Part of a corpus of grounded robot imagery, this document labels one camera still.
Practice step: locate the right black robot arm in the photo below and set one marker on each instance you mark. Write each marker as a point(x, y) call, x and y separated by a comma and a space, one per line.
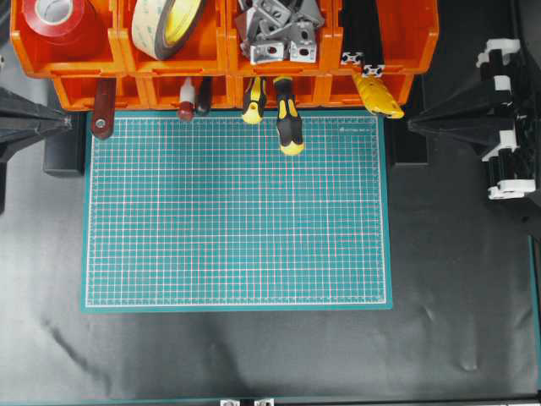
point(499, 117)

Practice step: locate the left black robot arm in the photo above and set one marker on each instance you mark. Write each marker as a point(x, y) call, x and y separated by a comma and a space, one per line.
point(24, 123)

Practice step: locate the black rack foot right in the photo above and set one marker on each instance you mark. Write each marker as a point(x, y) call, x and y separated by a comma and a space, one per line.
point(406, 149)

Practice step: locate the black rack foot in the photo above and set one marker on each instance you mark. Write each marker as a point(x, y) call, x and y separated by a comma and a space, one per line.
point(64, 154)
point(406, 149)

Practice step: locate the black rack foot left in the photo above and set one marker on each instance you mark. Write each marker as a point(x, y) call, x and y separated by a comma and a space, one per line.
point(64, 154)

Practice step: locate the green grid cutting mat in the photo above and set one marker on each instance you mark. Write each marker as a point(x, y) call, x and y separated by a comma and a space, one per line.
point(211, 216)

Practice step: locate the long yellow black screwdriver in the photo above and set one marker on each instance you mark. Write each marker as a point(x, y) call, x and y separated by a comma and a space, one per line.
point(289, 122)

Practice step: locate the lower orange bin screwdrivers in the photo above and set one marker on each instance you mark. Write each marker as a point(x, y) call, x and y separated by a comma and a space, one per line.
point(309, 91)

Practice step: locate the upper orange bin brackets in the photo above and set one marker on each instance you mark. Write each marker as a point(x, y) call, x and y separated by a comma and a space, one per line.
point(239, 65)

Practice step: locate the yellow utility knife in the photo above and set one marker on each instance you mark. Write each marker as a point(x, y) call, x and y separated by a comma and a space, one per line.
point(376, 98)

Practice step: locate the lower orange bin knife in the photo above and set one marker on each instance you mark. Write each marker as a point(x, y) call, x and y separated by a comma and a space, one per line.
point(344, 94)

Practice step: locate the lower orange bin bottles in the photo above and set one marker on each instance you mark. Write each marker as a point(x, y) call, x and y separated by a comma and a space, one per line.
point(163, 92)

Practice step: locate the black aluminium profile right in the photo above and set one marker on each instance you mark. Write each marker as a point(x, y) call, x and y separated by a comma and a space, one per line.
point(373, 56)

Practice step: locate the black aluminium profile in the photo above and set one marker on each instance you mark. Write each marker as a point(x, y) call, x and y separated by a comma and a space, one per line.
point(352, 40)
point(373, 56)

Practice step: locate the cream double-sided tape roll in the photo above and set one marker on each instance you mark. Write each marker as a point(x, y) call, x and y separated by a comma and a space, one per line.
point(160, 28)

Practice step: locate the upper orange bin tape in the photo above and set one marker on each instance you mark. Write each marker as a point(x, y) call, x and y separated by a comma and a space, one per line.
point(204, 53)

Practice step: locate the black aluminium profile left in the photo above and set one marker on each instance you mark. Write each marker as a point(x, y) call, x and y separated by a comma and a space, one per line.
point(352, 40)

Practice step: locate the upper orange bin far right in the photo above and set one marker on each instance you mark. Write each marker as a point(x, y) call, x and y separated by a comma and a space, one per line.
point(410, 31)

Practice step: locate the orange bin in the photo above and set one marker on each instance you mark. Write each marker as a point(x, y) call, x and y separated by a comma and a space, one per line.
point(99, 56)
point(410, 31)
point(78, 93)

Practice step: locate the lower orange bin far left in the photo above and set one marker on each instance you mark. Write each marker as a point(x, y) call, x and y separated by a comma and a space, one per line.
point(78, 93)

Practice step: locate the upper orange bin far left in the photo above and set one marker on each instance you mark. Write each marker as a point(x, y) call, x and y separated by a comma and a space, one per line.
point(99, 56)

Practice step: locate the red tape roll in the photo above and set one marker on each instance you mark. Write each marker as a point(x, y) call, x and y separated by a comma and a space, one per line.
point(63, 22)

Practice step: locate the grey corner bracket front left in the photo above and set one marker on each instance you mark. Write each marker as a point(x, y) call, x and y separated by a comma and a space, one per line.
point(267, 52)

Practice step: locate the grey corner bracket front right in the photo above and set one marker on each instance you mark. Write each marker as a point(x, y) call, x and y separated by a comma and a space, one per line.
point(302, 52)

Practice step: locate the grey corner bracket pile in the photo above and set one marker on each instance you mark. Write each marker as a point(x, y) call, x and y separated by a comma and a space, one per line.
point(271, 20)

